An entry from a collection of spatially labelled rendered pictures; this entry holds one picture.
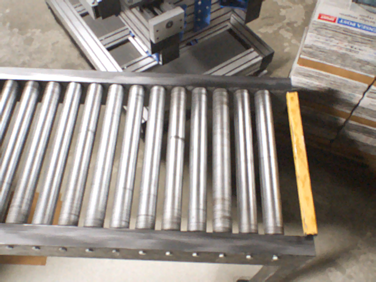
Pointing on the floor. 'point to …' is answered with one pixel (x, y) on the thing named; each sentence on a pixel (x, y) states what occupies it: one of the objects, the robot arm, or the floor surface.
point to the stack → (337, 81)
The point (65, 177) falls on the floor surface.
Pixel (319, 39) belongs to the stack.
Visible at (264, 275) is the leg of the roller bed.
